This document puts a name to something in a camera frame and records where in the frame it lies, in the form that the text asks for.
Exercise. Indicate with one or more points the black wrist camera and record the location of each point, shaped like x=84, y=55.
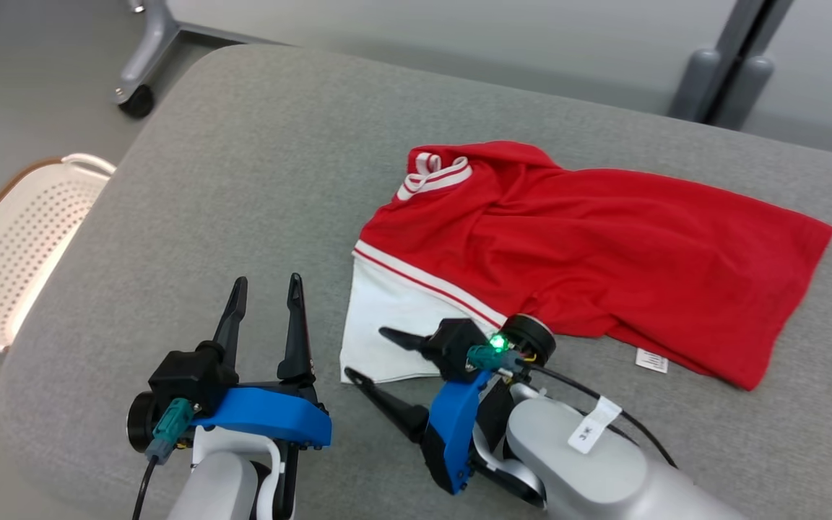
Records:
x=185, y=379
x=456, y=347

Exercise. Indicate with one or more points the red and white t-shirt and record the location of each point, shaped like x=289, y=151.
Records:
x=604, y=245

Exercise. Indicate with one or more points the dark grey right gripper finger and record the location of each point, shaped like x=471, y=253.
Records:
x=409, y=341
x=401, y=419

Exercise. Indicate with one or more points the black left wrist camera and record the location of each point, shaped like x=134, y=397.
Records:
x=185, y=379

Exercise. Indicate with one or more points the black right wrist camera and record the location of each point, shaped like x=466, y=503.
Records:
x=456, y=347

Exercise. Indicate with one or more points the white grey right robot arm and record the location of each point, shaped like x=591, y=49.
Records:
x=589, y=469

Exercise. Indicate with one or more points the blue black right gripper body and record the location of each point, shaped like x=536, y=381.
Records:
x=452, y=433

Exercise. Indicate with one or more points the cream perforated laundry basket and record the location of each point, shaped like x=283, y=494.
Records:
x=19, y=253

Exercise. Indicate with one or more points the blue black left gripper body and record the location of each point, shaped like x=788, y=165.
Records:
x=271, y=415

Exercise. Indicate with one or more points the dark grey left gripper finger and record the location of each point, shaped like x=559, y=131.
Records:
x=228, y=336
x=297, y=354

